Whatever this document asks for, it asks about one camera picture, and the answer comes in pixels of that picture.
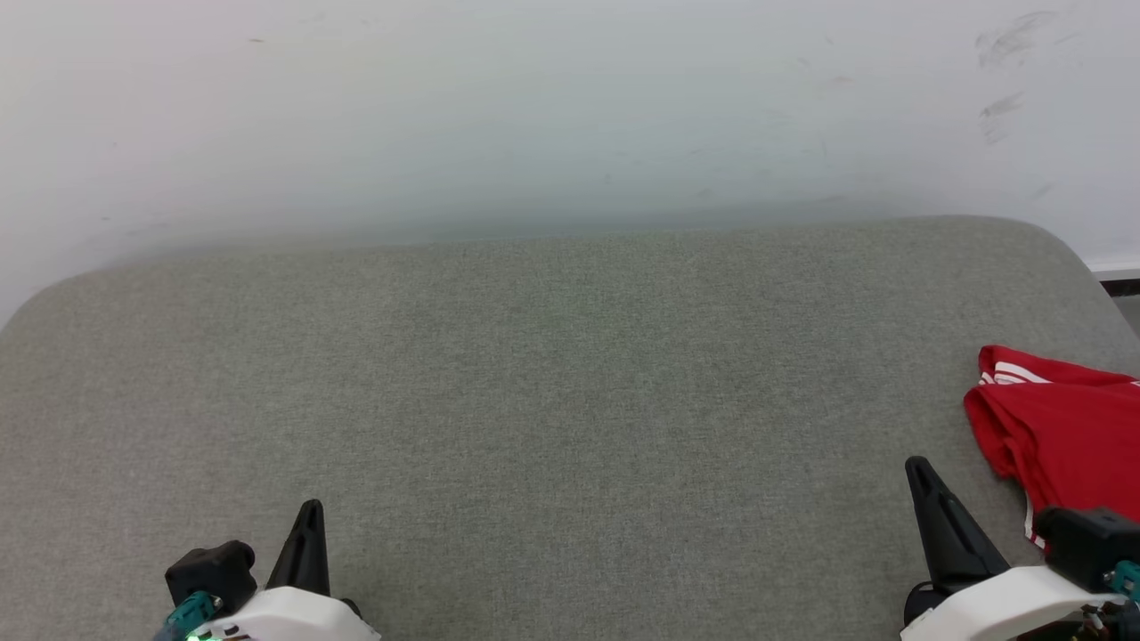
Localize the grey fabric sofa cushion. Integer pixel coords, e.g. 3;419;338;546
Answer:
0;215;1140;641

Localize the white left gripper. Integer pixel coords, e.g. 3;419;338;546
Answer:
191;499;382;641

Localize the dark wall baseboard strip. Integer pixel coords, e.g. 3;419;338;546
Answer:
1088;263;1140;297

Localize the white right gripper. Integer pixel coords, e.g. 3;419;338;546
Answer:
900;456;1125;641

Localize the red and white garment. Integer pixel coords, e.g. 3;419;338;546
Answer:
963;345;1140;548

